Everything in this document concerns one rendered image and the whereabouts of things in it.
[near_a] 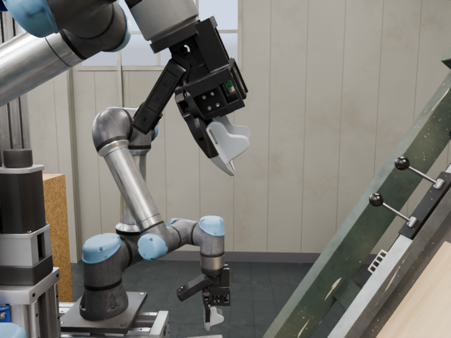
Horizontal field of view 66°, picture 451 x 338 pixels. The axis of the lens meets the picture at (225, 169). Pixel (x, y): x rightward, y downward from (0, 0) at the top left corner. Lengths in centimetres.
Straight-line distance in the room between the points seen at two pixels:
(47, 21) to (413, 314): 89
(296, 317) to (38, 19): 108
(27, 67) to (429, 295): 90
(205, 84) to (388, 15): 405
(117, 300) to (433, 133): 114
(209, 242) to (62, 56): 66
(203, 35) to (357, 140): 381
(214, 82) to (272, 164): 361
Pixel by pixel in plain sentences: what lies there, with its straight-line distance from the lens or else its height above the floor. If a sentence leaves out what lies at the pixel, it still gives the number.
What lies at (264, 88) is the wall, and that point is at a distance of 401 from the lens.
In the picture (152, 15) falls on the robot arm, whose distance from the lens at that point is 44.
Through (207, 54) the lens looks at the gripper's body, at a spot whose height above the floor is 172.
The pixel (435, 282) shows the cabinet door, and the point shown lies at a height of 128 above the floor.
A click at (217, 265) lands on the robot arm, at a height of 121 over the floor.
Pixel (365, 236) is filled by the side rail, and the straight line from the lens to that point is 123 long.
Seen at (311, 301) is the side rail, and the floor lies 106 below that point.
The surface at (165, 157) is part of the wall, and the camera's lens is 410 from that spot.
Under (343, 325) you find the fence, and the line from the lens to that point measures 105.
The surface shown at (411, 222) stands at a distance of 102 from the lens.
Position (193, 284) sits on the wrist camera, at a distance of 111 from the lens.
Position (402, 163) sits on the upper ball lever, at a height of 153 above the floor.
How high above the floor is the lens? 163
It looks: 7 degrees down
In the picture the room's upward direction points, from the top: straight up
